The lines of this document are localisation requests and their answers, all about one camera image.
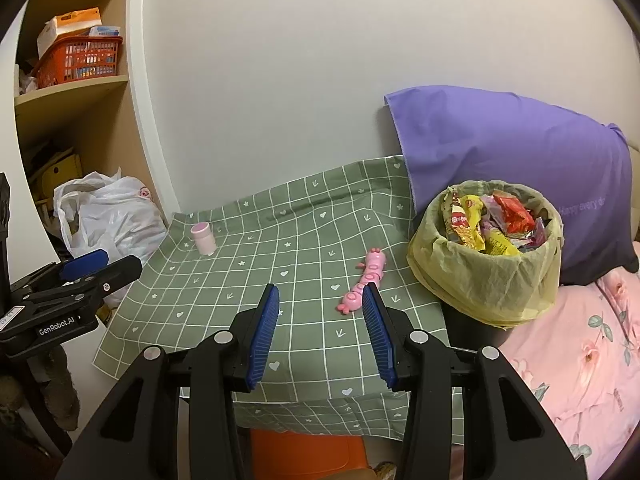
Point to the wooden shelf unit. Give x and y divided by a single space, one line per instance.
65 105

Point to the red gold snack wrapper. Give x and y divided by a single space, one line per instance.
462 220

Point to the orange snack bag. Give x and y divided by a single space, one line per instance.
515 212

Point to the pink caterpillar toy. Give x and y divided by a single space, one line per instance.
375 262

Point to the purple pillow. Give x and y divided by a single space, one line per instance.
500 135

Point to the trash bin with yellow liner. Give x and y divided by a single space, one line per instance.
480 280

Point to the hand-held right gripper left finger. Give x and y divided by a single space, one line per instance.
262 340

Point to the small pink cup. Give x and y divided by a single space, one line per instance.
202 240

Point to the orange plastic basket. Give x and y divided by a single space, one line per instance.
75 65

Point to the orange white tissue box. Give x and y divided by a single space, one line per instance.
70 22

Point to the pink floral quilt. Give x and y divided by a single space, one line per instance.
575 360

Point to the white plastic bag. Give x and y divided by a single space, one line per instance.
115 220

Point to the person's left forearm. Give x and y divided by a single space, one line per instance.
60 385

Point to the orange plastic stool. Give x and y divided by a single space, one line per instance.
310 452

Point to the pink snack packet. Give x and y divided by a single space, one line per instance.
537 235

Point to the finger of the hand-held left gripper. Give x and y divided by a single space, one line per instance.
85 262
115 275

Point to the blue white box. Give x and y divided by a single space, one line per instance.
105 31

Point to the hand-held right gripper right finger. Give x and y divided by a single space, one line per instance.
380 340

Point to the green checked tablecloth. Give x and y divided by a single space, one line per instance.
300 240

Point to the yellow case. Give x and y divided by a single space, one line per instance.
60 170

